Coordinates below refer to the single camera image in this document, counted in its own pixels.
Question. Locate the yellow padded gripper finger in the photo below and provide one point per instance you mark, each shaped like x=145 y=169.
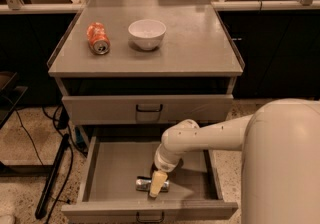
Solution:
x=158 y=179

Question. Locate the crushed silver redbull can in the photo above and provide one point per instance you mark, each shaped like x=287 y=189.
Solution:
x=144 y=184

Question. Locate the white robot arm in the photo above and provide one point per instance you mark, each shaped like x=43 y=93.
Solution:
x=280 y=171

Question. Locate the open grey middle drawer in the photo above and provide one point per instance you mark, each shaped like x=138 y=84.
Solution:
x=107 y=193

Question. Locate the closed grey top drawer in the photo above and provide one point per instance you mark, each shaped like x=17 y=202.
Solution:
x=107 y=110

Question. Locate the grey drawer cabinet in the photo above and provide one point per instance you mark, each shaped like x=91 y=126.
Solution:
x=196 y=57

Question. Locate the crushed orange soda can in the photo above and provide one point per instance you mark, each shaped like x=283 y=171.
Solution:
x=97 y=38

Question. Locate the black floor bar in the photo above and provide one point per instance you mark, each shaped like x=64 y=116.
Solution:
x=50 y=181

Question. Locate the white ceramic bowl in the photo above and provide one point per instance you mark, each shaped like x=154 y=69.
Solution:
x=147 y=34

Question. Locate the dark side table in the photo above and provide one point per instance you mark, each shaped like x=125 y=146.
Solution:
x=10 y=94

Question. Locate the black middle drawer handle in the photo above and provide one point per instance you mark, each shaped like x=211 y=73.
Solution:
x=150 y=219

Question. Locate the black drawer handle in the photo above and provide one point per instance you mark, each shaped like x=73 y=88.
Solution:
x=150 y=219
x=149 y=108

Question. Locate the black top drawer handle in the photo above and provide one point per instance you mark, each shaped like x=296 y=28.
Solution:
x=149 y=108

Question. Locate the white horizontal rail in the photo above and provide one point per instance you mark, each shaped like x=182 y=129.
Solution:
x=218 y=6

